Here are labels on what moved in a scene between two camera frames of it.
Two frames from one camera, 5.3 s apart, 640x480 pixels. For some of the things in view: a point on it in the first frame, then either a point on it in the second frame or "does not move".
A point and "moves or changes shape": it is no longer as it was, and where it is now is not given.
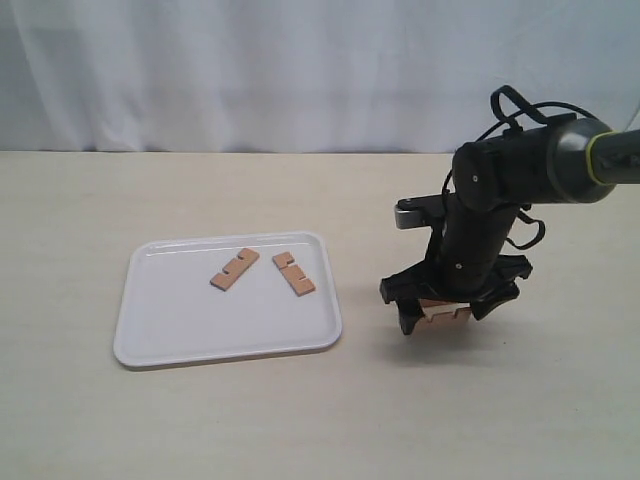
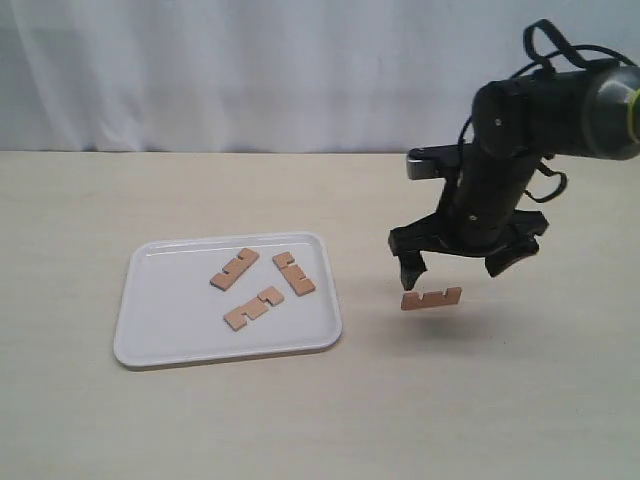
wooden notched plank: x=235 y=269 does not move
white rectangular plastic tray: x=171 y=313 does not move
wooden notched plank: x=432 y=308 → x=254 y=309
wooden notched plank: x=292 y=274 does not move
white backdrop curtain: x=302 y=76 does not move
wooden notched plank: x=436 y=307 moves or changes shape
